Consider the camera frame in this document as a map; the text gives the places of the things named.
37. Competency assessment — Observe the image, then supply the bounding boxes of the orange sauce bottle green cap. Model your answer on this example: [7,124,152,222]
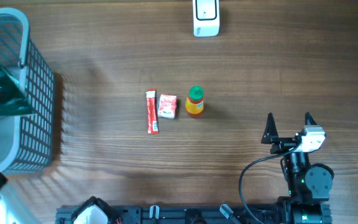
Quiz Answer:
[185,86,204,118]

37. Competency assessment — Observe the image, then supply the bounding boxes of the small red white packet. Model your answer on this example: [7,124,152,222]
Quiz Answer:
[157,94,177,119]

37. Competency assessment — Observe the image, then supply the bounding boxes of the red stick packet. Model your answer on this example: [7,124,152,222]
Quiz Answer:
[145,88,159,134]

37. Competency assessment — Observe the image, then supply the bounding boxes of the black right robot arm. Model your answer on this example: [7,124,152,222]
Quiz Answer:
[261,113,334,224]

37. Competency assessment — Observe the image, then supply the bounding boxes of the white barcode scanner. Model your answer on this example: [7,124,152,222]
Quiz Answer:
[193,0,220,37]

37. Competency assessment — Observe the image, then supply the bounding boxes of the grey plastic mesh basket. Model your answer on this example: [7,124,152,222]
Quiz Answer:
[0,7,55,175]

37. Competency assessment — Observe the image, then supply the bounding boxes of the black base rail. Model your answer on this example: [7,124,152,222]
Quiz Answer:
[55,203,333,224]

